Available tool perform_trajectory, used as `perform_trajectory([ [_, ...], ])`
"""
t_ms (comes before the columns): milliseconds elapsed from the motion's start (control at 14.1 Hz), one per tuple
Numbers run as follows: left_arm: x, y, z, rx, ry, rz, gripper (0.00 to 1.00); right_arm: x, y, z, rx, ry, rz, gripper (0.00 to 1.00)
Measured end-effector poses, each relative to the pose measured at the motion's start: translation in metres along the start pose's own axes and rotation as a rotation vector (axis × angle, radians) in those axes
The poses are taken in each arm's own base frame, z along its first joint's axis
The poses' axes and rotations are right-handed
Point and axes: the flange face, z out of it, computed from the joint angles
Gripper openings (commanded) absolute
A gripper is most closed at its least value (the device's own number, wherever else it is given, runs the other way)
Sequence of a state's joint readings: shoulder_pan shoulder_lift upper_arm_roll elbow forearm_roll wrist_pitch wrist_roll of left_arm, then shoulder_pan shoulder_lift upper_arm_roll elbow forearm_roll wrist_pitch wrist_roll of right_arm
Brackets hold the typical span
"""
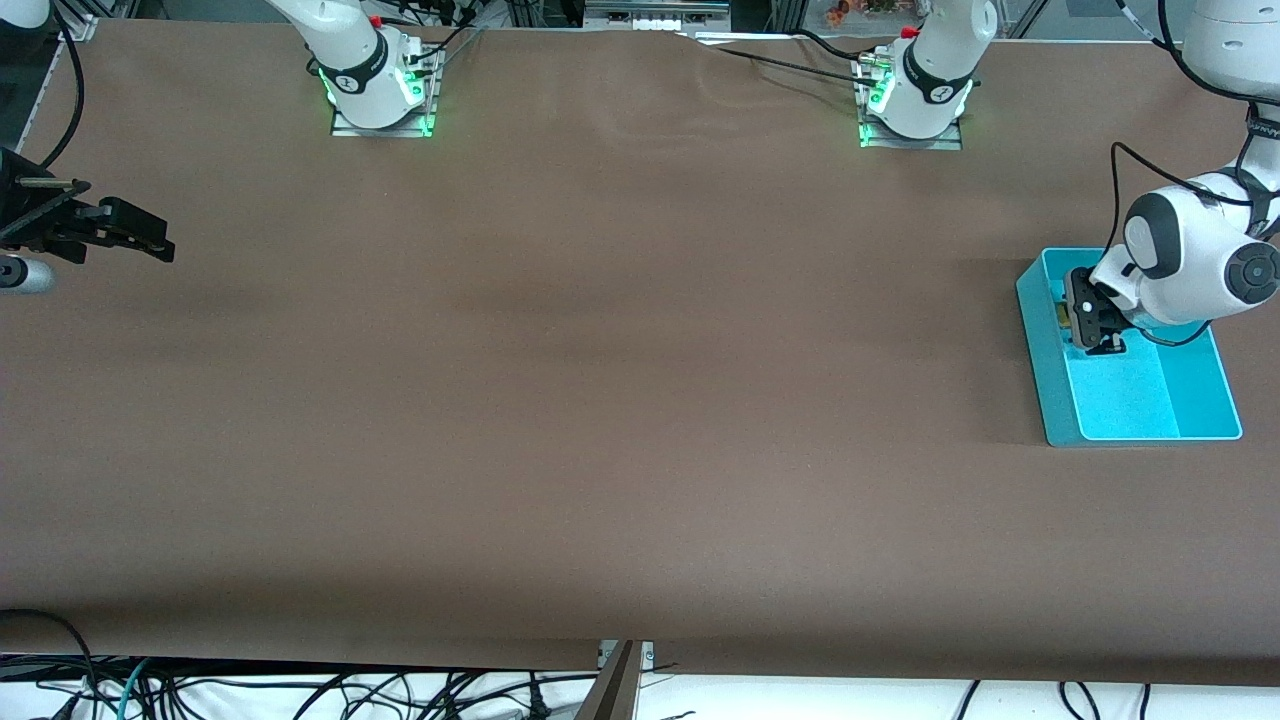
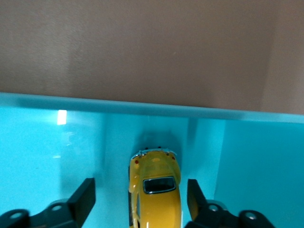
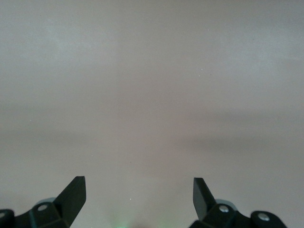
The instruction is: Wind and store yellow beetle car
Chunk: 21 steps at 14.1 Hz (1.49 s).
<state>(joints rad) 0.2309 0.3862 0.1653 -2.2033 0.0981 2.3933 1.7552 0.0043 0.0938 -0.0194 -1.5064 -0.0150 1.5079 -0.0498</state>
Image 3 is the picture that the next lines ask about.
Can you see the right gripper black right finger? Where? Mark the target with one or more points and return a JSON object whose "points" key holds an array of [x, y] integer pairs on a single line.
{"points": [[203, 202]]}

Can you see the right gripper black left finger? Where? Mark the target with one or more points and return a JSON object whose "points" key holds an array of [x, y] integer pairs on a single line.
{"points": [[71, 202]]}

